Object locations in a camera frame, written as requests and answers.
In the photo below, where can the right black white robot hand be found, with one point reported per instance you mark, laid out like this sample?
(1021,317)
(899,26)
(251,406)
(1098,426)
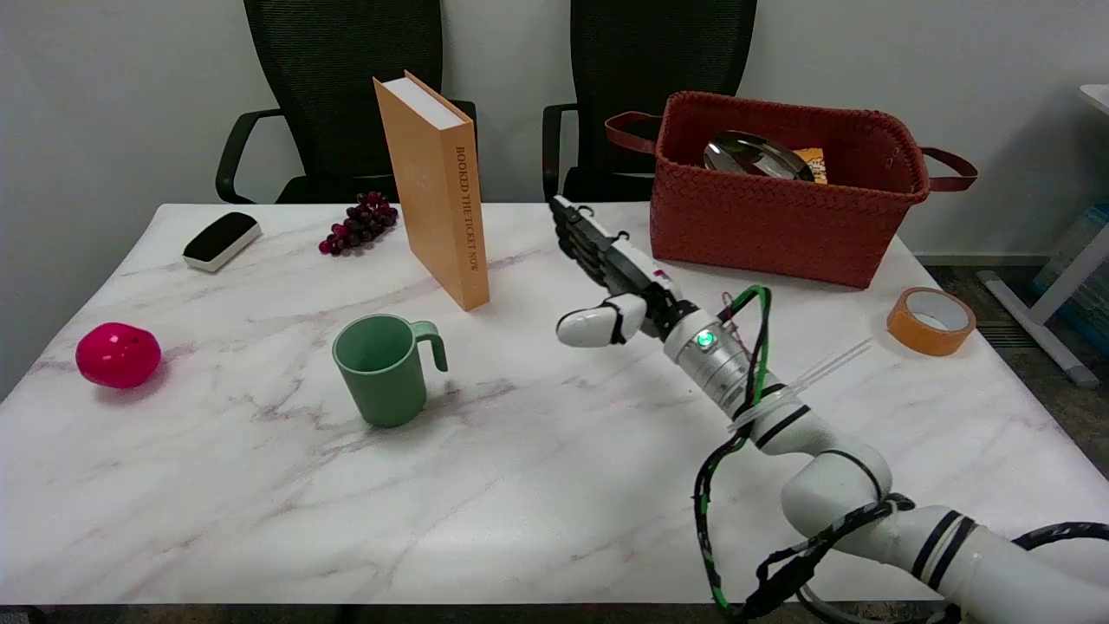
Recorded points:
(637,273)

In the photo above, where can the green mug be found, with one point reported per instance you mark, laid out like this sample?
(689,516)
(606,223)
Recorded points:
(381,390)

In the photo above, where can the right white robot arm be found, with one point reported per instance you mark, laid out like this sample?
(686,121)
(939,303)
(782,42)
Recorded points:
(832,485)

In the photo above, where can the red woven basket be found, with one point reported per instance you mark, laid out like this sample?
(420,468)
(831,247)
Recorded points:
(762,225)

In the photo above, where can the shiny metal plate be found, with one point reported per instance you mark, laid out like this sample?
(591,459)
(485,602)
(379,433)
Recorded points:
(745,154)

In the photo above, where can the orange snack packet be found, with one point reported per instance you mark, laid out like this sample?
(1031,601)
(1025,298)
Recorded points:
(816,165)

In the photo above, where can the orange hardcover book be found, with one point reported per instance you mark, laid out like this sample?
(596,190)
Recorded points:
(433,199)

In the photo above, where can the black mesh office chair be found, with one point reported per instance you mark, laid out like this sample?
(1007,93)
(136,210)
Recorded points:
(641,52)
(346,69)

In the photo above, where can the orange tape roll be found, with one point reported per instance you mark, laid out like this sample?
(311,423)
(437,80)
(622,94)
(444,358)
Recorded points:
(901,334)

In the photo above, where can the dark red grape bunch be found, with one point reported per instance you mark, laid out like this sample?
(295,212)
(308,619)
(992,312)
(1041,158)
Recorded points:
(359,224)

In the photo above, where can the black white board eraser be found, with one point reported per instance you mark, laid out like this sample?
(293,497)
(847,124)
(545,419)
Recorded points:
(217,236)

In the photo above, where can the pink round toy fruit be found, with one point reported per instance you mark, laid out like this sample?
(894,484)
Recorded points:
(117,355)

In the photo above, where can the white desk frame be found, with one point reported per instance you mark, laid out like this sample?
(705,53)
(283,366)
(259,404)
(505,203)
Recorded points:
(1066,277)

